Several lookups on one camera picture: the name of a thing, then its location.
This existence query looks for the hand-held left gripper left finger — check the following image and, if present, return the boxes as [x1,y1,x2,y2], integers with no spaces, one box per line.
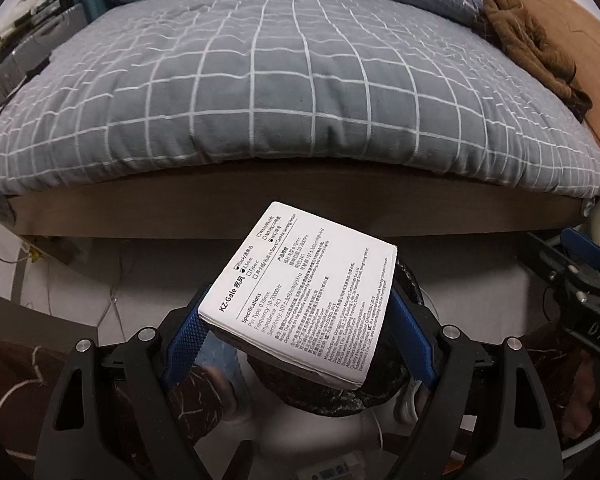
[37,285,211,480]

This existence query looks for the person's right hand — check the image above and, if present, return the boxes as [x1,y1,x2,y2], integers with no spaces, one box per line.
[562,350,600,441]

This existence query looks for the wooden headboard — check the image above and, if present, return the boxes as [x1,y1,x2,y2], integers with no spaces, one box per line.
[505,0,600,171]

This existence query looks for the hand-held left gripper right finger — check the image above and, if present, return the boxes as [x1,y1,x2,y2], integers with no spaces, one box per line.
[390,280,564,480]

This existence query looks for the brown fleece jacket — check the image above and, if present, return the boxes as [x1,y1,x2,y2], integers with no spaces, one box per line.
[481,0,593,121]

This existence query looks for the black charger cable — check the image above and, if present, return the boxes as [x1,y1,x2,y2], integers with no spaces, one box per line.
[0,75,33,161]

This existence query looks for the teal suitcase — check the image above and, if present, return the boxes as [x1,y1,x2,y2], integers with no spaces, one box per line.
[70,0,113,23]

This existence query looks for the white cardboard box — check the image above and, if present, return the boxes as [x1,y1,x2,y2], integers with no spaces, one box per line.
[198,201,398,390]

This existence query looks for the white slipper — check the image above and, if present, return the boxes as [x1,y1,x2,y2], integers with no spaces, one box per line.
[392,382,428,426]

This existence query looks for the bed with grey checked sheet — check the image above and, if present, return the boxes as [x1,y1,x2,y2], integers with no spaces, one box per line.
[0,0,600,241]

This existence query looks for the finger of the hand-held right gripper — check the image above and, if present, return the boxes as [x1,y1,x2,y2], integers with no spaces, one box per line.
[561,227,600,276]
[525,231,583,292]

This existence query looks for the trash bin with black bag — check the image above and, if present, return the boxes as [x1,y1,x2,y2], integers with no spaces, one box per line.
[245,255,436,418]

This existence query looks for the grey suitcase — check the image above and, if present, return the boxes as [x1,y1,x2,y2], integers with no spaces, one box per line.
[0,5,88,103]

